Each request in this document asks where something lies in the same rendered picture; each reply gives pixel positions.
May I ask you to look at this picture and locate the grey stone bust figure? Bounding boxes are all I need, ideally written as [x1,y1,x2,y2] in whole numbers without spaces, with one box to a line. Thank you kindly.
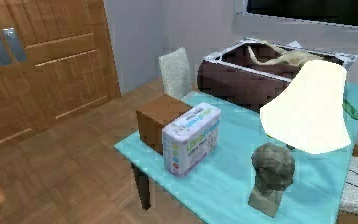
[247,142,296,218]

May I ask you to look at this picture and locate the cream lamp shade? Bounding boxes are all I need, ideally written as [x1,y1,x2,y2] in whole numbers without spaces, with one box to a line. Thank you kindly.
[259,59,352,155]

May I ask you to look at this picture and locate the cream cloth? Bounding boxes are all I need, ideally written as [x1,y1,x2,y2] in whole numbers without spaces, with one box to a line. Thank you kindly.
[247,40,325,67]

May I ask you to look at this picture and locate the dark window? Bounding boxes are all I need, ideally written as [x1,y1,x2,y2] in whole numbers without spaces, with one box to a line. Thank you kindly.
[234,0,358,32]

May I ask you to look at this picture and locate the green leaf shape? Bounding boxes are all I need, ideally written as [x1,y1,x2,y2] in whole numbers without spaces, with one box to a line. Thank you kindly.
[342,98,358,122]

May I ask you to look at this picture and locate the dark maroon basket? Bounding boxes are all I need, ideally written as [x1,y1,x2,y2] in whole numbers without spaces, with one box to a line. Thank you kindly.
[196,37,358,114]

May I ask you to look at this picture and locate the brown wooden door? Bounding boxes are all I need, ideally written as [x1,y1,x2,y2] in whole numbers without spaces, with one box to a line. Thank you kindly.
[0,0,122,150]

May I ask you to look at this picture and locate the brown wooden box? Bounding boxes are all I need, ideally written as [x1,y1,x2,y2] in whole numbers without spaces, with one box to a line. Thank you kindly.
[135,94,193,155]

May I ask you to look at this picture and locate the turquoise top table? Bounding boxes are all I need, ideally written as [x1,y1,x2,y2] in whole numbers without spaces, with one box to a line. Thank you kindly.
[113,81,358,224]

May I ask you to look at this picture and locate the white printed package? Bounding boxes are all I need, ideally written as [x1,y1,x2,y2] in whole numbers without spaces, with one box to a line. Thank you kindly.
[161,101,222,178]

